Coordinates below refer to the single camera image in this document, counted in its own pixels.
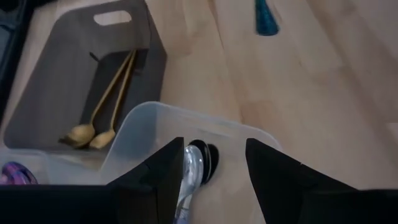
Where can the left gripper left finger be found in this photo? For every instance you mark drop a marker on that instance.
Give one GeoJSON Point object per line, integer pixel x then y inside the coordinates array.
{"type": "Point", "coordinates": [155, 186]}

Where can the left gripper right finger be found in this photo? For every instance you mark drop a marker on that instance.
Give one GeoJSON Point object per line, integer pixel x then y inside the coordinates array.
{"type": "Point", "coordinates": [286, 186]}

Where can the gold spoon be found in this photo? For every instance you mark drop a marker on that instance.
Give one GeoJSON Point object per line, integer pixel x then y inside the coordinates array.
{"type": "Point", "coordinates": [102, 139]}
{"type": "Point", "coordinates": [77, 135]}

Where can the iridescent purple teal spoon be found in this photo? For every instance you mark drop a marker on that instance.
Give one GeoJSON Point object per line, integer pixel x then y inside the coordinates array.
{"type": "Point", "coordinates": [265, 21]}
{"type": "Point", "coordinates": [15, 174]}

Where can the clear plastic bin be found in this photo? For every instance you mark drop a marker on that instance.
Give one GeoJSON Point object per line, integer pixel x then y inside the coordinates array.
{"type": "Point", "coordinates": [62, 168]}
{"type": "Point", "coordinates": [149, 130]}

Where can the smoky dark plastic bin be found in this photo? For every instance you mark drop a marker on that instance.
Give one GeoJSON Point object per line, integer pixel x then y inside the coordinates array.
{"type": "Point", "coordinates": [62, 77]}

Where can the black aluminium table frame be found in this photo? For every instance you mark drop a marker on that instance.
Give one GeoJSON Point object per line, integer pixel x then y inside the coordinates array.
{"type": "Point", "coordinates": [6, 46]}

